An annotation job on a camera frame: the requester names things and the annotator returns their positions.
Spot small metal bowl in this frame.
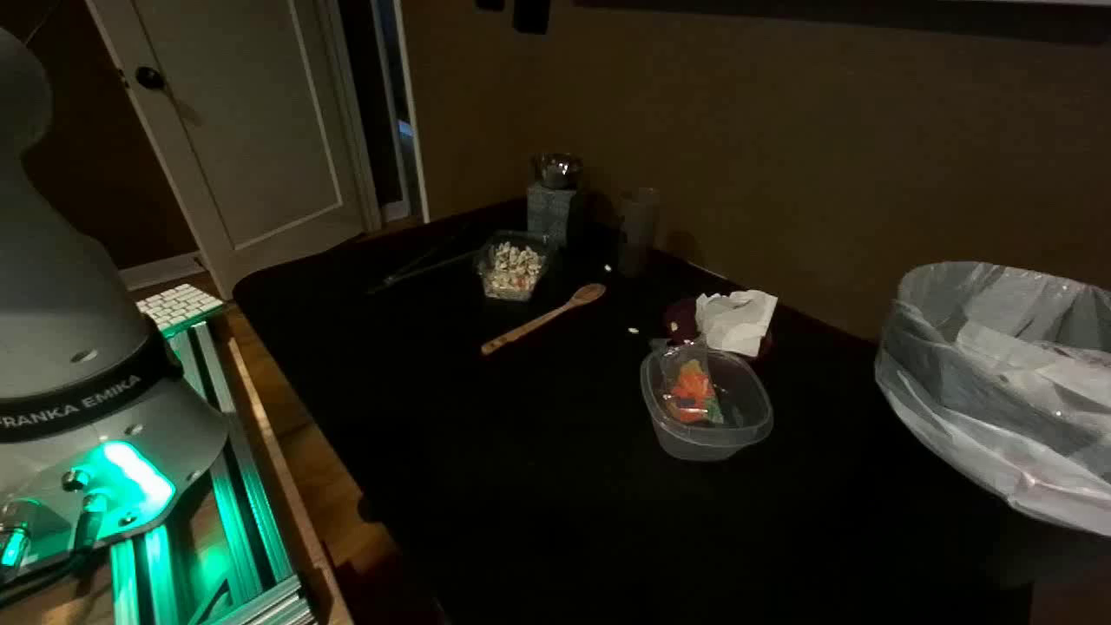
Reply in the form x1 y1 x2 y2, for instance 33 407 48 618
531 151 588 195

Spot clear plastic bowl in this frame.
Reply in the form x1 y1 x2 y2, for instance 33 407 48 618
634 342 777 464

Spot wooden spoon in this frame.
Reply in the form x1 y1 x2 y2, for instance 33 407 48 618
479 277 611 357

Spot clear container with food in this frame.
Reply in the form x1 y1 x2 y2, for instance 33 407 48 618
471 228 556 307

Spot dark glass cup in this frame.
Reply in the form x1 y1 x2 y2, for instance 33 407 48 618
613 183 667 280

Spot metal tongs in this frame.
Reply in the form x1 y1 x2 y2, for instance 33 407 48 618
364 247 485 297

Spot white crumpled paper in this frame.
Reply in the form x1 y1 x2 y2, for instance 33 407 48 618
692 286 782 363

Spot white door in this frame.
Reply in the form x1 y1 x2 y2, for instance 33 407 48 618
82 0 388 297

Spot white keypad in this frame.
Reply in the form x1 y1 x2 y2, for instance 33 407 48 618
130 280 226 342

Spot trash bin with white bag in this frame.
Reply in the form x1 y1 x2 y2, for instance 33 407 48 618
871 256 1111 543

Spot aluminium robot stand frame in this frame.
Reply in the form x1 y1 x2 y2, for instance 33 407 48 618
103 315 319 625

